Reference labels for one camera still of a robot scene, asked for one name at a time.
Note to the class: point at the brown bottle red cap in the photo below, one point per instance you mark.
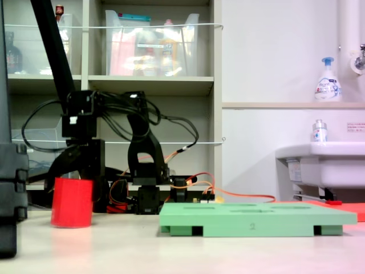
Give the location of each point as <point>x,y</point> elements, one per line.
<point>59,11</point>

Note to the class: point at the white soap pump bottle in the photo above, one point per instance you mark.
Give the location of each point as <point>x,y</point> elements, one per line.
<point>328,88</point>

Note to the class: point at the green shape sorter board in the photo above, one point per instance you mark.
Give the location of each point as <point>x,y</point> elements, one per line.
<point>242,219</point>

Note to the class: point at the dark round bottle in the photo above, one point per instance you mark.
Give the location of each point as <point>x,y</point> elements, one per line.
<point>13,57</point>

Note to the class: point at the black tripod leg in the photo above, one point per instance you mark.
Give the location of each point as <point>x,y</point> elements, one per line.
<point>51,42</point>

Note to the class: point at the notched black stack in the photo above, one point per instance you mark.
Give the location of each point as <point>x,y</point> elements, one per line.
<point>11,185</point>

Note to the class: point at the white sink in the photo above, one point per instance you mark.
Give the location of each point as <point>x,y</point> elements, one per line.
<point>336,165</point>

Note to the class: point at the black table clamp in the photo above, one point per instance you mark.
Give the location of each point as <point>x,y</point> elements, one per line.
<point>179,191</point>

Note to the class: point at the dark grey pole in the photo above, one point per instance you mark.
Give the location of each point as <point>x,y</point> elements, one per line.
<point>3,85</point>

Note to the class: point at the pink package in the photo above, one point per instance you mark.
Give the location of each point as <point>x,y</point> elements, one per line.
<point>119,57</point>

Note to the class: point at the large clear storage bin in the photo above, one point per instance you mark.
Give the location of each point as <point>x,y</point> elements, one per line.
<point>191,42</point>

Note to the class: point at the low clear storage bin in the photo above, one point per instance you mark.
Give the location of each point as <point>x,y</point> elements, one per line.
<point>37,162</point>

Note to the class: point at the small clear sanitizer bottle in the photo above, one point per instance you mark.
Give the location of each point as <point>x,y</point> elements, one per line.
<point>319,134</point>

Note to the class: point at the small circuit board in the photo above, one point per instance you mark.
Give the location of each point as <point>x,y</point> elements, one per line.
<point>206,199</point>

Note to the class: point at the beige shelf unit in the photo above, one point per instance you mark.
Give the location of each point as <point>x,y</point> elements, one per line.
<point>151,81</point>

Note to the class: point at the orange flat block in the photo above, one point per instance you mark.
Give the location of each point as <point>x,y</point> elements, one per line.
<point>353,208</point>

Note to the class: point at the red octagonal pillar block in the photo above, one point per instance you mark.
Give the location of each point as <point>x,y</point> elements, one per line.
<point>71,202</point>

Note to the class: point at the metal faucet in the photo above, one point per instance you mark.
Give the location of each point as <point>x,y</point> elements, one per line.
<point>358,61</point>

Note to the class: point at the yellow detergent bottle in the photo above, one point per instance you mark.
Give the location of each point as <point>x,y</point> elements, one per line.
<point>168,51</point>

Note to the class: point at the blue topped box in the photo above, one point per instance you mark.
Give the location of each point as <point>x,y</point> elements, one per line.
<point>134,17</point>

